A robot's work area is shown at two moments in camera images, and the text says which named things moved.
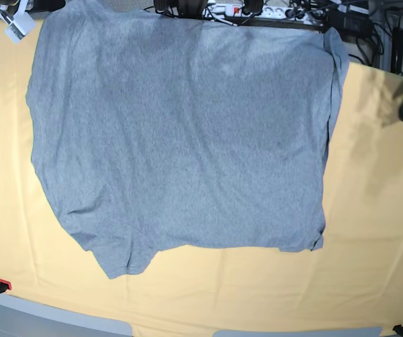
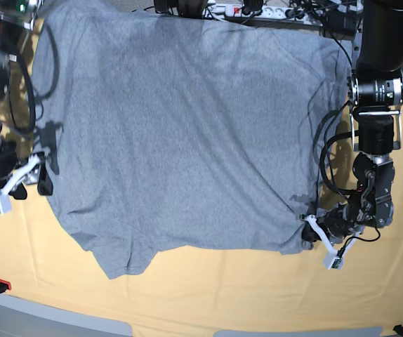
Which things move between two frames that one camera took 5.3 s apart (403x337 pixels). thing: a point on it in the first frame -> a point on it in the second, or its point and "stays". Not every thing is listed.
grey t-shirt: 158,134 stays
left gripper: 22,19 -> 27,173
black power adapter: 348,24 stays
